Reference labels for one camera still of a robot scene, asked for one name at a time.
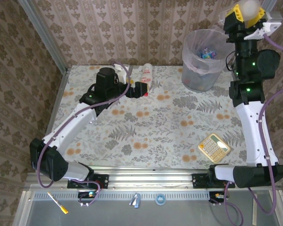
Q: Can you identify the translucent white plastic bottle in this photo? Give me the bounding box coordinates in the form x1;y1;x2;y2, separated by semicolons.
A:
240;0;261;21

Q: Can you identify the translucent pink bin liner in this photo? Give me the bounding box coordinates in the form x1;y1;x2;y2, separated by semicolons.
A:
183;25;234;74

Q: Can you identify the clear plastic bin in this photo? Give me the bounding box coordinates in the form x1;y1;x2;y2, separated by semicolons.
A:
181;29;227;92

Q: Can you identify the floral patterned tablecloth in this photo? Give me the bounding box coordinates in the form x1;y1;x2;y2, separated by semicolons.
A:
41;65;265;170

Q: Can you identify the yellow desk calculator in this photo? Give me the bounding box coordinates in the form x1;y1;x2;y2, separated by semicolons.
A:
198;133;232;164

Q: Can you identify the slotted metal strip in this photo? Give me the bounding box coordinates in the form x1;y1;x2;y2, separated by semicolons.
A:
33;191;212;201

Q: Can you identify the blue tape roll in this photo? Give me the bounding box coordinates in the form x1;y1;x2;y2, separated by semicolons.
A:
155;193;167;206

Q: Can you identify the blue metal clip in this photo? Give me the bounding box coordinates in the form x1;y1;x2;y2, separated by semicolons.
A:
129;192;142;209

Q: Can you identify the grey metal tray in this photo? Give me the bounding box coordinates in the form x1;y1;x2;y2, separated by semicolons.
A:
13;189;283;226

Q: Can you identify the wooden stick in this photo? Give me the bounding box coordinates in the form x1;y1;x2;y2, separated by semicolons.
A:
252;193;258;225

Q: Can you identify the purple cable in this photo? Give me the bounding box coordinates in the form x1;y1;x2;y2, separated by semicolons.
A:
224;34;283;226
36;61;132;207

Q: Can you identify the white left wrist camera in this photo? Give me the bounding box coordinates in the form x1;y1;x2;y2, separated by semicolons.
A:
112;65;134;83

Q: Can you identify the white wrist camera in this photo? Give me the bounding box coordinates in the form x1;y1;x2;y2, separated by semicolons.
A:
244;10;283;40
112;65;134;83

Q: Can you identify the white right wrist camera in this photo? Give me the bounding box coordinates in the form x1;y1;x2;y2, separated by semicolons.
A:
244;10;283;40

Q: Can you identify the aluminium frame post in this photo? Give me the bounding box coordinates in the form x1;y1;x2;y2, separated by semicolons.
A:
261;0;278;15
18;0;69;74

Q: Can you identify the aluminium table side rail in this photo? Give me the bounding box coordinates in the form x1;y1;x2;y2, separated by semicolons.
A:
36;68;70;171

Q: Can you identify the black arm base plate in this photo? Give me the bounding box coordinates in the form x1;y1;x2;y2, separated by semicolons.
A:
191;173;236;189
67;173;109;189

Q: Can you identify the aluminium mounting rail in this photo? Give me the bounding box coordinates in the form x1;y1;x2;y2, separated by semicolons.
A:
25;166;280;192

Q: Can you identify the yellow-handled screwdriver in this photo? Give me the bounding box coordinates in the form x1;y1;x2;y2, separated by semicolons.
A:
47;192;69;215

